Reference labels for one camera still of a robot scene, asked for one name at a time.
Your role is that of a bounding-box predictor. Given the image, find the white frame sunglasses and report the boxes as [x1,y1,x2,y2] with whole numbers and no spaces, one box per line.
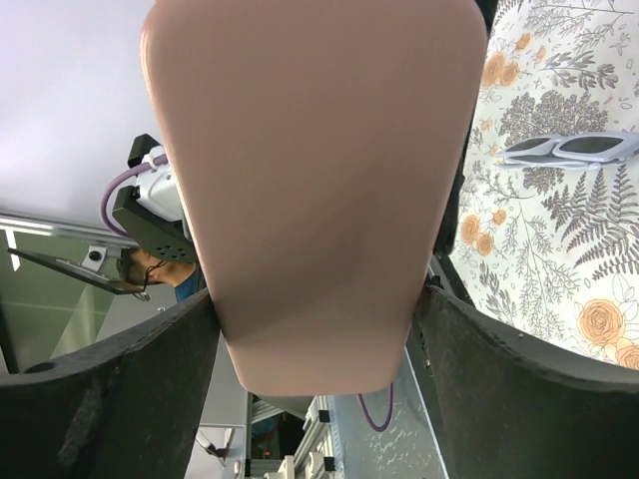
[495,132,638,170]

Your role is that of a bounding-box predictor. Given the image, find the person in background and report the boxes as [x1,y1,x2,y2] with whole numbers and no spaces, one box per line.
[117,247,207,302]

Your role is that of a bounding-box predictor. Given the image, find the floral table mat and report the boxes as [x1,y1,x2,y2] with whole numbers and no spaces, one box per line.
[452,1,638,369]

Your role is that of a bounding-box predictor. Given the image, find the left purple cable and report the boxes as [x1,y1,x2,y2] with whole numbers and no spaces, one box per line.
[101,153,169,236]

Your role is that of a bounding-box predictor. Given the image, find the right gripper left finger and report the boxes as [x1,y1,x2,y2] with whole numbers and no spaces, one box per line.
[1,290,221,479]

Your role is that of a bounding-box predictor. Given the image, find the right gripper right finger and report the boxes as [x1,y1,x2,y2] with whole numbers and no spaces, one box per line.
[416,285,638,478]

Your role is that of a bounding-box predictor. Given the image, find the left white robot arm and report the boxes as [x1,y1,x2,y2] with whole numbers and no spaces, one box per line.
[100,134,198,263]

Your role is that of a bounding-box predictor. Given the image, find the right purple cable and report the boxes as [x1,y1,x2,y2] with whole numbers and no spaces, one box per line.
[356,381,395,433]

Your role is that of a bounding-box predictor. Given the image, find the pink glasses case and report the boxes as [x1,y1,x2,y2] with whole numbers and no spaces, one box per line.
[141,1,487,396]

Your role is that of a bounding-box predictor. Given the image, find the purple cable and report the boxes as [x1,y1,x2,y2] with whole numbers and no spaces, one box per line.
[101,153,169,236]
[356,381,395,433]

